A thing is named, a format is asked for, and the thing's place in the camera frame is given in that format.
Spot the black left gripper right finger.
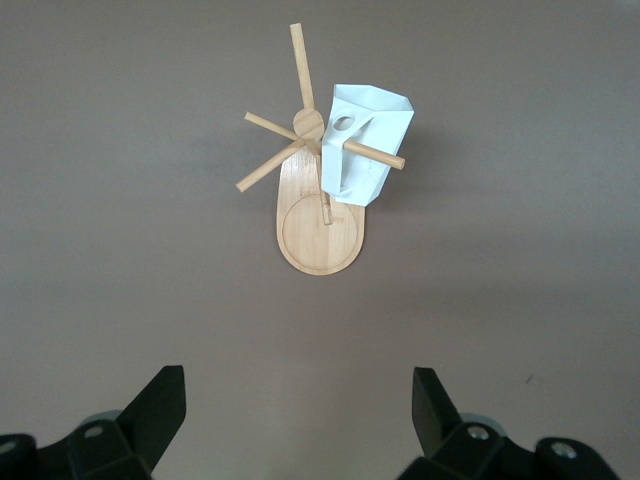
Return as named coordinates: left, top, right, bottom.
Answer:
left=398, top=366, right=627, bottom=480

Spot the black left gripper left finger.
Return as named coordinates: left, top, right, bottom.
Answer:
left=0, top=365, right=188, bottom=480

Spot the white faceted cup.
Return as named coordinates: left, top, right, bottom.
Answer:
left=319, top=83, right=417, bottom=208

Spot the wooden cup rack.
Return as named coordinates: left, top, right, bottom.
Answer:
left=235, top=22, right=407, bottom=276

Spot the brown table cover sheet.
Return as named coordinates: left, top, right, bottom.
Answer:
left=0, top=0, right=640, bottom=480

